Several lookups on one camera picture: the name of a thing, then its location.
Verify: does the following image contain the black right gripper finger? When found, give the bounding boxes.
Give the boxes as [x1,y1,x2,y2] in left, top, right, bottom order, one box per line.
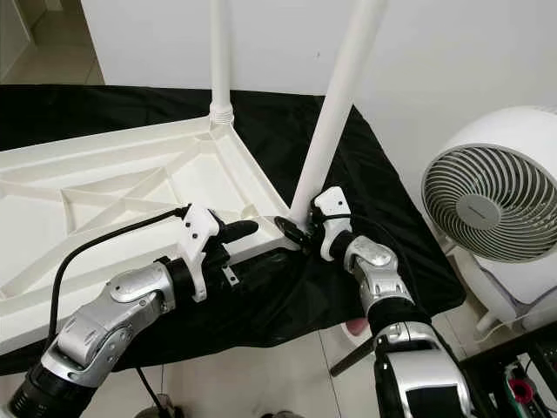
[273,215,311,244]

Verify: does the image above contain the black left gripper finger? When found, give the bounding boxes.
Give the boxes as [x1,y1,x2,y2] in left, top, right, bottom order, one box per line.
[219,219,260,244]

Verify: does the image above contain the white plastic table top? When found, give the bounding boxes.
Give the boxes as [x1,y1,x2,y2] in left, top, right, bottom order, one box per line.
[0,113,295,355]

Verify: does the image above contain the black table cloth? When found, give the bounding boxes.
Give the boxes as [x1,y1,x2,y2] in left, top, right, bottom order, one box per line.
[0,83,468,377]

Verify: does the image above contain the black metal table leg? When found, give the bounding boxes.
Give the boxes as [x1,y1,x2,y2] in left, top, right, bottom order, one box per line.
[329,334,377,378]

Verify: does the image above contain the grey left robot leg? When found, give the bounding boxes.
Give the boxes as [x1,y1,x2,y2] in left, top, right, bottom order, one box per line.
[146,402,184,418]

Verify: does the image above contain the white round fan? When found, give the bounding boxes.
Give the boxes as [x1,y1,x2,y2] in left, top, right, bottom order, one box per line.
[419,104,557,264]

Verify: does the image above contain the white grey floor appliance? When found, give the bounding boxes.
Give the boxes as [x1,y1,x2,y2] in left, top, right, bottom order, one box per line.
[457,257,557,342]

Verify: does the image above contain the black low shelf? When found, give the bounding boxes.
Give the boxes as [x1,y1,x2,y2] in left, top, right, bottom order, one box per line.
[460,342,557,418]

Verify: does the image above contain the grey pink hair dryer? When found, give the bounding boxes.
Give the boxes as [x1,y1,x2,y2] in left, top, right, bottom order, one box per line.
[505,370,539,417]

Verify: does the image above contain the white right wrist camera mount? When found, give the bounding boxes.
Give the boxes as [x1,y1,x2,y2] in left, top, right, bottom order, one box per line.
[312,185,354,262]

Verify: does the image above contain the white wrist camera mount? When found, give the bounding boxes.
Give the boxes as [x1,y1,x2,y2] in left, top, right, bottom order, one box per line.
[312,185,354,262]
[179,204,223,304]

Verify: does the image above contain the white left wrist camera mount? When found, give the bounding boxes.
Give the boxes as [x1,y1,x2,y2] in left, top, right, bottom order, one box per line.
[179,204,223,304]

